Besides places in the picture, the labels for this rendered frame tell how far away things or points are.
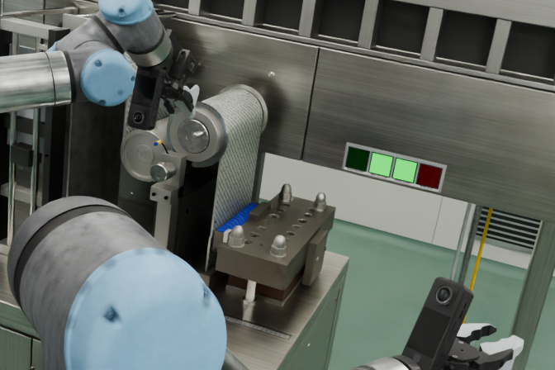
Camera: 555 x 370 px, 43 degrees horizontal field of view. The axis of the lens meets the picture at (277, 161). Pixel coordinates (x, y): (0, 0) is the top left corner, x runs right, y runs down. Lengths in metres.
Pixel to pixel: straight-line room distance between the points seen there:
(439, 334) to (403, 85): 0.94
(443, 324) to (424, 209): 3.40
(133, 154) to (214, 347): 1.13
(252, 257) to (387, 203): 2.81
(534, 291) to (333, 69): 0.79
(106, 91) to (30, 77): 0.10
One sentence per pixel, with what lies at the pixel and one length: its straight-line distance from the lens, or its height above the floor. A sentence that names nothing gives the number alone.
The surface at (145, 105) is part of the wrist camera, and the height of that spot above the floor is 1.37.
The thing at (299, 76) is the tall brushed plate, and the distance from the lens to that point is 1.78.
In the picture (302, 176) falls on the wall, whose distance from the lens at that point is 4.38.
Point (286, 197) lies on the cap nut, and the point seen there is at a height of 1.04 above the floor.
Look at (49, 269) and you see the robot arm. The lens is 0.55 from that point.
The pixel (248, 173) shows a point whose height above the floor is 1.12.
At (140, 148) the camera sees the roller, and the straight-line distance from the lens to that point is 1.62.
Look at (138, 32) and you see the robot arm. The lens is 1.16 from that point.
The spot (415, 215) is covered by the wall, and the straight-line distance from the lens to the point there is 4.29.
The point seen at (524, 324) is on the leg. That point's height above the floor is 0.79.
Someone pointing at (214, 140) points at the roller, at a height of 1.25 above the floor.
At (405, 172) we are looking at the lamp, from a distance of 1.75.
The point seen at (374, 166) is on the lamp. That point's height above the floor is 1.18.
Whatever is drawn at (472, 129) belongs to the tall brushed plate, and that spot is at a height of 1.32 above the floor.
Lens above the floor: 1.70
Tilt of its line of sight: 18 degrees down
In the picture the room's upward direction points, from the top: 9 degrees clockwise
